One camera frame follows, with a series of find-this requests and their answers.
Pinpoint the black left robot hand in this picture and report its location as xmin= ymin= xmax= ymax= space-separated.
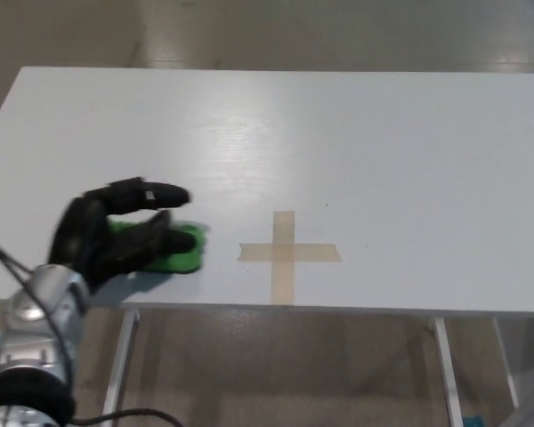
xmin=47 ymin=176 xmax=196 ymax=294

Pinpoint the green whiteboard eraser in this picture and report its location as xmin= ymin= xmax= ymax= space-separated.
xmin=106 ymin=221 xmax=208 ymax=275

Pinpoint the long beige tape strip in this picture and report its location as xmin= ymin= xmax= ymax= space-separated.
xmin=270 ymin=210 xmax=296 ymax=307

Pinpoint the short beige tape strip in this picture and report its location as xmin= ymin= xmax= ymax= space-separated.
xmin=239 ymin=242 xmax=344 ymax=264

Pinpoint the thin white table leg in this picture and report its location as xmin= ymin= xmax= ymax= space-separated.
xmin=491 ymin=318 xmax=520 ymax=408

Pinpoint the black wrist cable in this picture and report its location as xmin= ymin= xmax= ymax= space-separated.
xmin=0 ymin=233 xmax=183 ymax=427

